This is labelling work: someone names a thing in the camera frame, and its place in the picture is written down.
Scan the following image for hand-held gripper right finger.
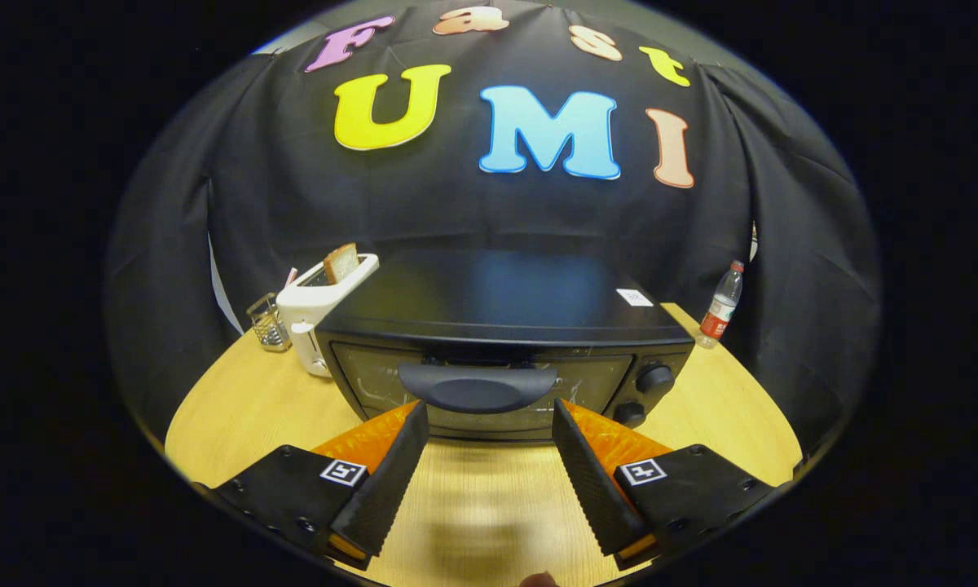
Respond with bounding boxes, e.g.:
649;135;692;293
551;398;775;572

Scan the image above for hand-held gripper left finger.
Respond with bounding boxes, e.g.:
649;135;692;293
212;399;431;572

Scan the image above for black toaster oven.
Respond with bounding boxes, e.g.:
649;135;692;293
314;249;696;444

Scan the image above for white pop-up toaster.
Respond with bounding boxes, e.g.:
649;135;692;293
275;253;381;378

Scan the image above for clear plastic water bottle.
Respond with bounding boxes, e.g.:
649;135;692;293
697;260;745;350

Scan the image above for toasted bread slice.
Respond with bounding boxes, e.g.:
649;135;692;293
324;242;360;285

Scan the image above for small wire basket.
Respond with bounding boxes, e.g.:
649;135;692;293
246;292;293;353

